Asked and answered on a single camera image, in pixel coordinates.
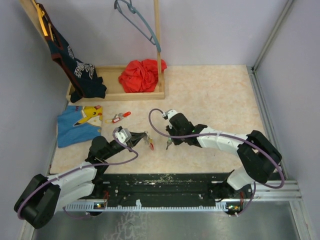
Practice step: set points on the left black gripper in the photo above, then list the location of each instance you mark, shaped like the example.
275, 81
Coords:
136, 137

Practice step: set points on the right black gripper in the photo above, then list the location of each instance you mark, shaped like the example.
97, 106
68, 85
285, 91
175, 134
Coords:
170, 129

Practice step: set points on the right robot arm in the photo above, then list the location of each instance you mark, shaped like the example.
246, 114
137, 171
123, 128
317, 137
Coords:
254, 149

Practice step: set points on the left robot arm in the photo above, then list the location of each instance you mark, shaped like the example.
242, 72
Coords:
45, 195

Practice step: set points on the blue pikachu shirt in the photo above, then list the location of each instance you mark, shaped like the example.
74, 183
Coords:
79, 124

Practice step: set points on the red crumpled cloth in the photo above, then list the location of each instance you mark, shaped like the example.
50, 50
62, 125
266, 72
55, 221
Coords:
140, 76

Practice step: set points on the dark navy jersey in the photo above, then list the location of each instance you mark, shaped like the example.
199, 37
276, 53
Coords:
82, 76

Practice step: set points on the teal clothes hanger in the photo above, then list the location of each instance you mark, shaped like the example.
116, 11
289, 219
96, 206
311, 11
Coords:
127, 10

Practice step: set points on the yellow clothes hanger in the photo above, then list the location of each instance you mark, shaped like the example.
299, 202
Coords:
45, 27

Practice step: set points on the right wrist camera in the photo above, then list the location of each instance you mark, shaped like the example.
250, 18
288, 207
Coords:
167, 115

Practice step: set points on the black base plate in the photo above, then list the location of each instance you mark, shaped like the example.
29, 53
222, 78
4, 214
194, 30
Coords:
165, 191

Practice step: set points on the aluminium frame rail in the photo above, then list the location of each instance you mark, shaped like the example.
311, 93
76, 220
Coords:
286, 69

